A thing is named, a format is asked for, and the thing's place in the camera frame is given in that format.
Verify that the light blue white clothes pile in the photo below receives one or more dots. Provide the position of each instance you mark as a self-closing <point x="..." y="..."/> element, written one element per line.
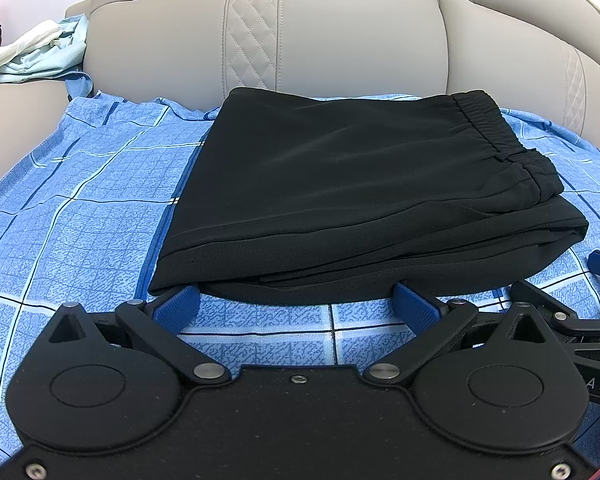
<point x="45" y="60"/>

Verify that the grey leather sofa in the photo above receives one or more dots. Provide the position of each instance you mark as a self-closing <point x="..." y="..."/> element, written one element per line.
<point x="355" y="35"/>

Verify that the white cloth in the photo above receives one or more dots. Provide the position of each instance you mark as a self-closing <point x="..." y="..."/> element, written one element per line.
<point x="15" y="50"/>

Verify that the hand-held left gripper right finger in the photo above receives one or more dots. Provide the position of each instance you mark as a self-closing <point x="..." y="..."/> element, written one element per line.
<point x="416" y="306"/>

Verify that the blue checked bed sheet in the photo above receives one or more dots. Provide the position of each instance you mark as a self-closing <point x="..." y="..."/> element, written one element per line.
<point x="80" y="210"/>

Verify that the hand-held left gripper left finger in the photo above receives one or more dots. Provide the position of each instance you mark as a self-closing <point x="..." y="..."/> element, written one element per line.
<point x="180" y="304"/>

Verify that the black pants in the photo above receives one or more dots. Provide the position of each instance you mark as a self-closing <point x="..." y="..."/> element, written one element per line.
<point x="355" y="185"/>

